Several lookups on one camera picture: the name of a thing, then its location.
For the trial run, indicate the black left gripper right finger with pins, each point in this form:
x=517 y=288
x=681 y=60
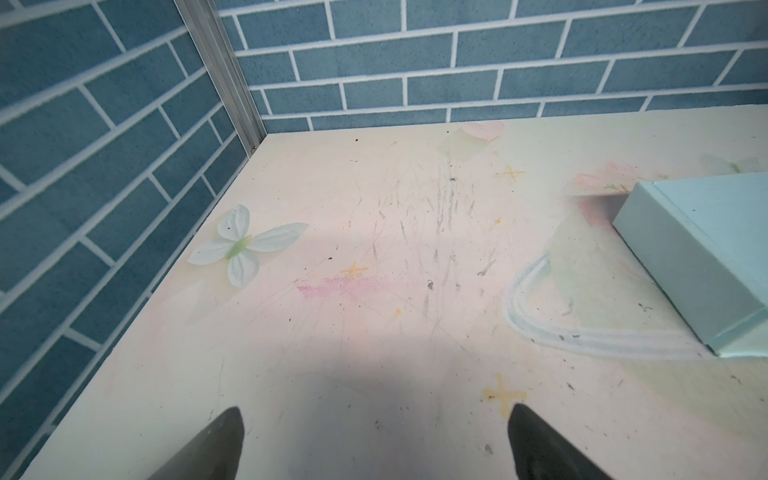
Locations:
x=540 y=452

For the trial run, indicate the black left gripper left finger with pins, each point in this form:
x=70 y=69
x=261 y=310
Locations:
x=214 y=453

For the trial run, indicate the light blue paper box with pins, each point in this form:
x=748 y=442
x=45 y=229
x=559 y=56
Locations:
x=704 y=242

